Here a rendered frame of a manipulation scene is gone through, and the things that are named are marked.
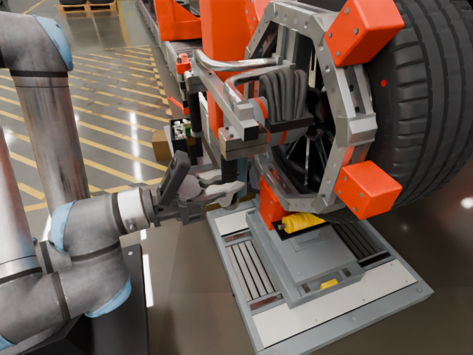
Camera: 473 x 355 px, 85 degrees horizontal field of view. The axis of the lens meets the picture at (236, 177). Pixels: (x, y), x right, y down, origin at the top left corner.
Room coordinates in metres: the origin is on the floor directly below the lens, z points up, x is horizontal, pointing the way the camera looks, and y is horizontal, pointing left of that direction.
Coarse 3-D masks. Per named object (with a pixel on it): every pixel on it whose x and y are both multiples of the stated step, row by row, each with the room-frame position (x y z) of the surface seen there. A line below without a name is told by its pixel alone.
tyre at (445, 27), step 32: (320, 0) 0.70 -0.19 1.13; (416, 0) 0.59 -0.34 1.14; (448, 0) 0.60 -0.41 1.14; (416, 32) 0.52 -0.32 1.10; (448, 32) 0.53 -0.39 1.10; (384, 64) 0.49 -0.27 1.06; (416, 64) 0.47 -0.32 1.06; (448, 64) 0.48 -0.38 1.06; (384, 96) 0.46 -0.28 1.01; (416, 96) 0.43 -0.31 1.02; (448, 96) 0.45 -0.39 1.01; (384, 128) 0.44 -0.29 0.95; (416, 128) 0.41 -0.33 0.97; (448, 128) 0.43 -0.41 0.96; (384, 160) 0.41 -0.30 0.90; (416, 160) 0.40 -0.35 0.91; (448, 160) 0.43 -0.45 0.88; (416, 192) 0.42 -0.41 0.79
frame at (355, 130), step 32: (288, 0) 0.77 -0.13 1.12; (256, 32) 0.83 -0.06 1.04; (320, 32) 0.54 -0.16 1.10; (320, 64) 0.53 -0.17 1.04; (256, 96) 0.91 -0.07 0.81; (352, 96) 0.48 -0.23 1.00; (352, 128) 0.41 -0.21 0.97; (256, 160) 0.77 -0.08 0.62; (352, 160) 0.43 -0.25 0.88; (288, 192) 0.62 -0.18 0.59; (320, 192) 0.44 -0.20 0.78
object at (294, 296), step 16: (256, 224) 0.84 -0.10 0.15; (256, 240) 0.77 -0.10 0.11; (272, 256) 0.65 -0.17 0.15; (272, 272) 0.59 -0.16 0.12; (336, 272) 0.57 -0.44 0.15; (352, 272) 0.58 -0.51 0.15; (288, 288) 0.50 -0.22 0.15; (304, 288) 0.49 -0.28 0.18; (320, 288) 0.50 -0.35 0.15; (336, 288) 0.52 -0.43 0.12; (288, 304) 0.45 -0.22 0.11
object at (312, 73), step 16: (320, 80) 0.71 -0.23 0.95; (368, 80) 0.51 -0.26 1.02; (320, 96) 0.67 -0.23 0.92; (320, 112) 0.95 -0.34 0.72; (320, 128) 0.70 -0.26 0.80; (288, 144) 0.83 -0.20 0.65; (304, 144) 0.84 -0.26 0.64; (320, 144) 0.62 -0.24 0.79; (288, 160) 0.76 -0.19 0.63; (304, 160) 0.77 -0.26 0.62; (320, 160) 0.77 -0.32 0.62; (304, 176) 0.68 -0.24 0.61; (320, 176) 0.68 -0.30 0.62
